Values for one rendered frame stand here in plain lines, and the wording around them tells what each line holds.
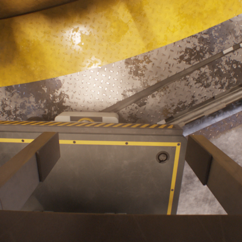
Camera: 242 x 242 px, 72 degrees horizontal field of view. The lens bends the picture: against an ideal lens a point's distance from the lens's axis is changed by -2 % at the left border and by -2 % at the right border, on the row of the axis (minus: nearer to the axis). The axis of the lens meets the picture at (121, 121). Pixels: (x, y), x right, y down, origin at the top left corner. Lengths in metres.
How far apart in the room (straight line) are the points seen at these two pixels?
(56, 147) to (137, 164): 0.42
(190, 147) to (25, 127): 0.50
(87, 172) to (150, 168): 0.21
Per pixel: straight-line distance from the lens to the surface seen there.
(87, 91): 0.82
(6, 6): 0.85
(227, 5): 0.96
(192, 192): 1.12
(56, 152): 0.17
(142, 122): 0.72
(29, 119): 0.81
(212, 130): 0.97
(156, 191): 0.63
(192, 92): 0.88
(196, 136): 0.17
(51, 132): 0.17
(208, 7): 0.92
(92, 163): 0.57
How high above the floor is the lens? 0.80
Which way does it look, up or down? 73 degrees down
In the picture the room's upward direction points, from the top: 180 degrees clockwise
